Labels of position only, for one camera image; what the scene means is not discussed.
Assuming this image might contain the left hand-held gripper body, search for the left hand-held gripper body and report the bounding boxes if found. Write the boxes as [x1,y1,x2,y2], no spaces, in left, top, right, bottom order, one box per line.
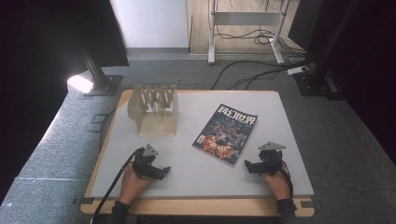
[132,143,163,179]

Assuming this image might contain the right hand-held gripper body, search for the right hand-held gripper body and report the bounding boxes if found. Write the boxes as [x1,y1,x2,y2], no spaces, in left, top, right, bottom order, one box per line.
[257,141,285,175]

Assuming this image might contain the person's right hand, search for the person's right hand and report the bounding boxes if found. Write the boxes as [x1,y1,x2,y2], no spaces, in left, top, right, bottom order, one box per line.
[261,163,292,201]

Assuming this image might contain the person's left hand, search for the person's left hand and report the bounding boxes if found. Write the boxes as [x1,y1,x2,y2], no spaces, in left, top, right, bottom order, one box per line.
[119,167,154,205]

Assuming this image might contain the dark illustrated magazine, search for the dark illustrated magazine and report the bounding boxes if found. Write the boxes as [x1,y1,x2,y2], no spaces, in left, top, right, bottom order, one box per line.
[191,103,259,168]

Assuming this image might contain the wooden slotted rack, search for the wooden slotted rack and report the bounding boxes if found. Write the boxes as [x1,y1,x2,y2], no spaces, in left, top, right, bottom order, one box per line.
[127,83,180,138]

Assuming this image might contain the white power strip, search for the white power strip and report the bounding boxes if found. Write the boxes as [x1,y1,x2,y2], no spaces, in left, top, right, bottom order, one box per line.
[286,65,310,77]

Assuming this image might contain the black metal stand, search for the black metal stand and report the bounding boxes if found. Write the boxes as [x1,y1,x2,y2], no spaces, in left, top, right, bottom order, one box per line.
[292,0,362,98]

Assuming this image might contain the white board panel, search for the white board panel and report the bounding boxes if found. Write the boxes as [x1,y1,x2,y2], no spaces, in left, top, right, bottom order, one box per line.
[109,0,191,49]

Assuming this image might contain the black curtain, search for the black curtain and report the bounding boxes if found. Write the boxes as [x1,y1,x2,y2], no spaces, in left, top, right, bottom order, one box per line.
[0,0,130,206]

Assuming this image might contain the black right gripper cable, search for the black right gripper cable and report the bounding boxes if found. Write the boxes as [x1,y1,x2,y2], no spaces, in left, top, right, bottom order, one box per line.
[281,160,295,201]

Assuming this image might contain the black floor cables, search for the black floor cables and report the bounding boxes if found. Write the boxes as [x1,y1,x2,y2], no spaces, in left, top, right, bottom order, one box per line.
[209,27,316,91]

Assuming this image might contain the black stand with base plate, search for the black stand with base plate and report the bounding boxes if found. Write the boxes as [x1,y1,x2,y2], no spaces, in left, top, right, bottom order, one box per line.
[81,52,124,97]

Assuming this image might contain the white metal desk frame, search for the white metal desk frame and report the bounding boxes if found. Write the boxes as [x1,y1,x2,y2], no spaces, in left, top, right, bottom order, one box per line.
[207,0,292,65]

